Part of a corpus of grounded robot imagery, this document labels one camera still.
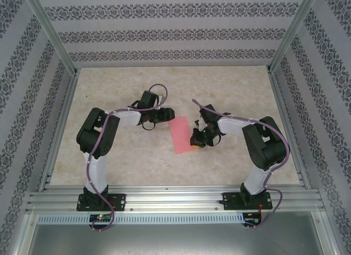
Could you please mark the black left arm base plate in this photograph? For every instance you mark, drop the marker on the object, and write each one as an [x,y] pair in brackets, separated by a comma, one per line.
[120,201]

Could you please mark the aluminium table side rail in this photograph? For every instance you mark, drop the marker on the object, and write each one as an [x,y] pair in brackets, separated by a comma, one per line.
[289,129]
[61,129]

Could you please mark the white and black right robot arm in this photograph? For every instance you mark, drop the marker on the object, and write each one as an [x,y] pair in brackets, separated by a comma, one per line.
[230,126]

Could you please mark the aluminium mounting rail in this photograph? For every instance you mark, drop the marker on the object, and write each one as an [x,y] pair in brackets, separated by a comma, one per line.
[175,197]

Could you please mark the aluminium frame post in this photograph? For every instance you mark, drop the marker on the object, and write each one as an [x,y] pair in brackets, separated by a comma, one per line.
[23,233]
[294,30]
[52,33]
[326,233]

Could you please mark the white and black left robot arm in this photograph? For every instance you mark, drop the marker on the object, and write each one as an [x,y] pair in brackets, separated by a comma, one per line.
[129,118]

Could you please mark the grey metal sheet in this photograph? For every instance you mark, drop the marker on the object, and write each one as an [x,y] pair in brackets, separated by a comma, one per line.
[175,241]

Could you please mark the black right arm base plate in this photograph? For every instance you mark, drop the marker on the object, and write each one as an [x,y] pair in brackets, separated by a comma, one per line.
[229,201]

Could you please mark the pink paper sheet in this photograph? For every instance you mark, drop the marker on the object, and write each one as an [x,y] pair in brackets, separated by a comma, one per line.
[181,134]

